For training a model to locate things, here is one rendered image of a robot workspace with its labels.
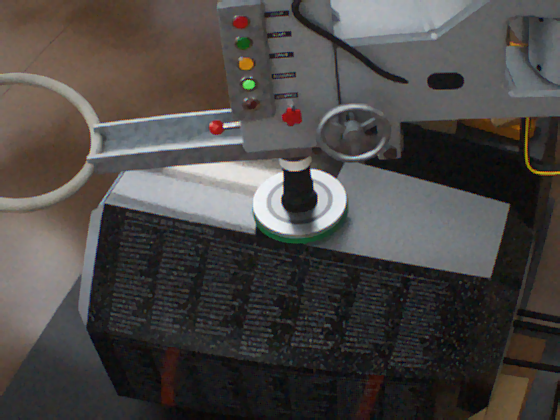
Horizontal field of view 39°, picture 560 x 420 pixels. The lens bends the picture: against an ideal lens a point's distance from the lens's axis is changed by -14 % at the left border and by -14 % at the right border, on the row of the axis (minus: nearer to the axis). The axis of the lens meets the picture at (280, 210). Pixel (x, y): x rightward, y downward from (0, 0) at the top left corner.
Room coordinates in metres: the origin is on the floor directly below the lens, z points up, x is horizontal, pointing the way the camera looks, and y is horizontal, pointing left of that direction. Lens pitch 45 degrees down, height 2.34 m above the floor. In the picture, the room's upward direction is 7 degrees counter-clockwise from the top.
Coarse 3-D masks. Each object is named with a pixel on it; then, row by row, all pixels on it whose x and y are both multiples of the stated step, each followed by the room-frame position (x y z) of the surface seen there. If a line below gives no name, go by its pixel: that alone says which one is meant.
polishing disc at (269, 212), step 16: (272, 176) 1.58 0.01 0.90; (320, 176) 1.56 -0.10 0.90; (256, 192) 1.53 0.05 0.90; (272, 192) 1.52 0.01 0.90; (320, 192) 1.51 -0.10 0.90; (336, 192) 1.50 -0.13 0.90; (256, 208) 1.48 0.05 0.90; (272, 208) 1.47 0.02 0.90; (320, 208) 1.45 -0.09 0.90; (336, 208) 1.45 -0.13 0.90; (272, 224) 1.42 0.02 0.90; (288, 224) 1.42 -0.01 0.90; (304, 224) 1.41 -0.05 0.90; (320, 224) 1.40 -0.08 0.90
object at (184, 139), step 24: (144, 120) 1.55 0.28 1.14; (168, 120) 1.55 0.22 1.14; (192, 120) 1.55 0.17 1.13; (120, 144) 1.53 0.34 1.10; (144, 144) 1.52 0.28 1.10; (168, 144) 1.51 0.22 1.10; (192, 144) 1.50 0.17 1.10; (216, 144) 1.44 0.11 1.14; (240, 144) 1.43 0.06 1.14; (360, 144) 1.42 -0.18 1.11; (96, 168) 1.45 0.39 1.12; (120, 168) 1.45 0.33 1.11; (144, 168) 1.44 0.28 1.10
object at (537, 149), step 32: (416, 128) 1.91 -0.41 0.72; (544, 128) 1.84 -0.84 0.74; (384, 160) 1.96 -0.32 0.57; (416, 160) 1.91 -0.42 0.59; (448, 160) 1.86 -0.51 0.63; (480, 160) 1.80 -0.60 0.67; (512, 160) 1.75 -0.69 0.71; (544, 160) 1.75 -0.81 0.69; (480, 192) 1.81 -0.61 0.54; (512, 192) 1.74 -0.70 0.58; (544, 192) 1.94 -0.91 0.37; (544, 224) 2.10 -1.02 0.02
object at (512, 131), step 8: (464, 120) 1.88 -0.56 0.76; (472, 120) 1.87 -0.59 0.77; (480, 120) 1.86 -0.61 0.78; (488, 120) 1.85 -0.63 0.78; (536, 120) 1.88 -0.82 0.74; (480, 128) 1.86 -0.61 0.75; (488, 128) 1.85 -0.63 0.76; (504, 128) 1.82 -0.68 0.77; (512, 128) 1.81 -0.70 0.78; (504, 136) 1.82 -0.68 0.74; (512, 136) 1.80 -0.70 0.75
